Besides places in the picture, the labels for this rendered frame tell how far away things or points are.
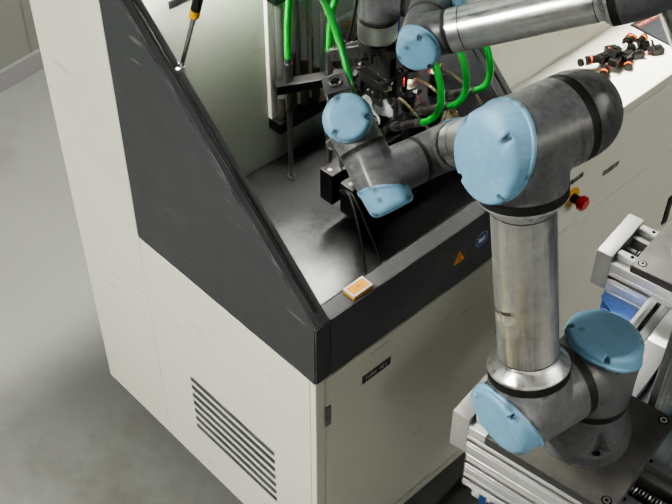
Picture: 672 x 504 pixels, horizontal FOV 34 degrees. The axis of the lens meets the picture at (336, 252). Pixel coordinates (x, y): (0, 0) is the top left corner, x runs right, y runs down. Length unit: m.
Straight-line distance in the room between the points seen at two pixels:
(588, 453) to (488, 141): 0.62
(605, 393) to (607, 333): 0.09
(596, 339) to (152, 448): 1.70
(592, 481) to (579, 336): 0.25
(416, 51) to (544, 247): 0.55
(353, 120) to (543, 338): 0.44
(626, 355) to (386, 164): 0.45
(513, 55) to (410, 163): 0.90
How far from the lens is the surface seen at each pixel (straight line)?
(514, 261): 1.39
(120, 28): 2.05
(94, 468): 3.02
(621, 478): 1.74
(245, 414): 2.47
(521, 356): 1.48
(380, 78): 2.04
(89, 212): 2.61
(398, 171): 1.66
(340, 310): 2.02
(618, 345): 1.60
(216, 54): 2.26
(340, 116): 1.64
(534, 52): 2.58
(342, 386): 2.19
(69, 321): 3.38
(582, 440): 1.70
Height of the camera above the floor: 2.43
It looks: 44 degrees down
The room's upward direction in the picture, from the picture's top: straight up
